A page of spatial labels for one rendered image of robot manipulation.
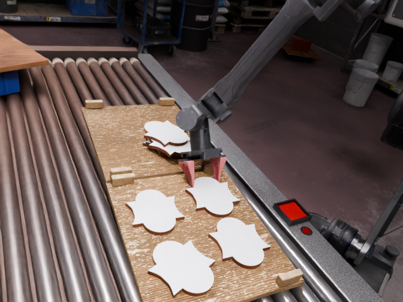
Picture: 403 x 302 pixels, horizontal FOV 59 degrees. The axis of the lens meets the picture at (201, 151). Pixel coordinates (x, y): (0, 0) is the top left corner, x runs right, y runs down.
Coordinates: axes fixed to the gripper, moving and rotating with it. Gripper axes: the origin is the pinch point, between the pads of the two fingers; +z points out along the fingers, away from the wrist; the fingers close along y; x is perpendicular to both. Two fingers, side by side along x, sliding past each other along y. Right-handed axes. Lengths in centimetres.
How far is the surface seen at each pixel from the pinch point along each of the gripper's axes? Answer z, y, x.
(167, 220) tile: 6.5, -14.8, -9.1
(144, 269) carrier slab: 14.1, -23.6, -17.3
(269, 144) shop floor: -7, 143, 169
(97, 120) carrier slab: -22.6, -21.9, 31.6
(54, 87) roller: -39, -32, 56
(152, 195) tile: 0.9, -15.8, -1.6
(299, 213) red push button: 11.0, 22.2, -11.2
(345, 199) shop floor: 39, 162, 109
